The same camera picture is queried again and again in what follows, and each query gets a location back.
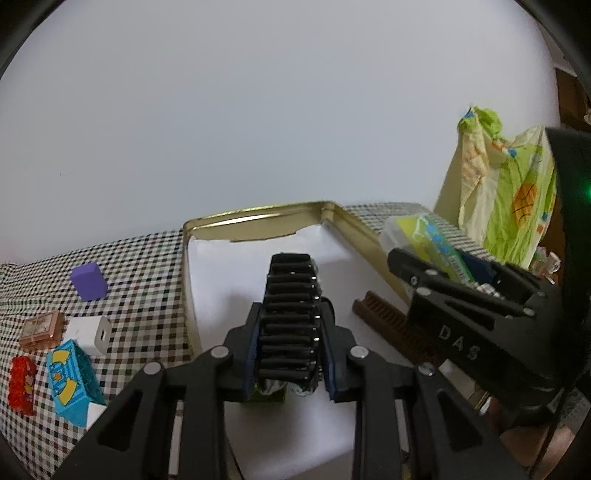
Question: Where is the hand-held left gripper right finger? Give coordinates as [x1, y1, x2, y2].
[318, 316, 529, 480]

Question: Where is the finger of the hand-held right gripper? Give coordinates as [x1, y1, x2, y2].
[387, 248, 539, 324]
[461, 250, 560, 303]

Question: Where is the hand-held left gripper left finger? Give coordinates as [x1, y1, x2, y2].
[53, 302, 264, 480]

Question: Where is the green white tissue packet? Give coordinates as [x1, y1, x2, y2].
[379, 215, 476, 296]

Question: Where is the black ribbed plastic clip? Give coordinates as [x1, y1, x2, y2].
[259, 252, 325, 394]

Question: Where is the brown comb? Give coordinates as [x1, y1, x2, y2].
[353, 291, 445, 370]

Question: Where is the gold metal tin box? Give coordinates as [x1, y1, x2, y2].
[181, 200, 414, 480]

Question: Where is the purple block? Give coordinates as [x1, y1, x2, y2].
[70, 262, 109, 302]

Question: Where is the blue yellow toy block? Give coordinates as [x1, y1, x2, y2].
[46, 339, 108, 428]

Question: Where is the pink toy block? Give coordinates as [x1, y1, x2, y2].
[19, 310, 65, 350]

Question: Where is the person's right forearm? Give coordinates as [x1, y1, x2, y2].
[480, 397, 578, 480]

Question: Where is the white paper liner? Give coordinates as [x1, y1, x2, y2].
[187, 224, 407, 476]

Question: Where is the green printed cloth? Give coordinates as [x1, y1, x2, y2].
[458, 106, 559, 268]

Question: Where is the white cube charger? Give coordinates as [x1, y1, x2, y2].
[64, 315, 112, 357]

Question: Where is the brown wooden furniture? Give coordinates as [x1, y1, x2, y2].
[554, 67, 591, 127]

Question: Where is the red toy brick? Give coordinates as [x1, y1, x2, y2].
[8, 356, 38, 412]

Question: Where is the black cable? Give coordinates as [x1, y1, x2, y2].
[529, 392, 571, 480]

